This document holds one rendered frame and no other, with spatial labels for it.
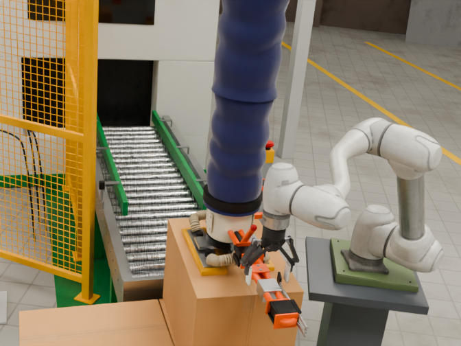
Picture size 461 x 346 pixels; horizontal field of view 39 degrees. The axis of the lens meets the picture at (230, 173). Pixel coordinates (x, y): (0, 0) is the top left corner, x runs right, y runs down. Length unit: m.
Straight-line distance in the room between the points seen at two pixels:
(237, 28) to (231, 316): 1.01
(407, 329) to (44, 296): 2.13
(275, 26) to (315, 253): 1.26
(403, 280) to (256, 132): 1.04
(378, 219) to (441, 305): 1.63
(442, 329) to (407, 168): 1.94
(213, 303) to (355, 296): 0.73
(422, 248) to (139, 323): 1.22
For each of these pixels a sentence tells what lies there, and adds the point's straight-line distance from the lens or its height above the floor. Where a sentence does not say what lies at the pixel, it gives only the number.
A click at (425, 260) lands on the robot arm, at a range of 2.81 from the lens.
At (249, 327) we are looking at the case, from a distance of 2.44.
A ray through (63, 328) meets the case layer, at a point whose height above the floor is 0.54.
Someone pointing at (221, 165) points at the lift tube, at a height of 1.35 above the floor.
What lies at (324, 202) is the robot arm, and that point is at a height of 1.44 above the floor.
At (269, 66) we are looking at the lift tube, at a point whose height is 1.72.
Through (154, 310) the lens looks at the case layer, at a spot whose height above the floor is 0.54.
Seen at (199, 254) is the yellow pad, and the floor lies 0.97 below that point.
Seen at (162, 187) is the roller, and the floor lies 0.54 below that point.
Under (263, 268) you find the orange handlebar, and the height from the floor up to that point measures 1.09.
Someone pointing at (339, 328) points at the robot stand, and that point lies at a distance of 3.06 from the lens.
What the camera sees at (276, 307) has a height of 1.10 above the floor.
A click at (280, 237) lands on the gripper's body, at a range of 2.10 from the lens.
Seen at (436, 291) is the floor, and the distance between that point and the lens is 4.54.
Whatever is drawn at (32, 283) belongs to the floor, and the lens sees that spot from 4.13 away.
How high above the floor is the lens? 2.24
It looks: 23 degrees down
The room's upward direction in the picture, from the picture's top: 6 degrees clockwise
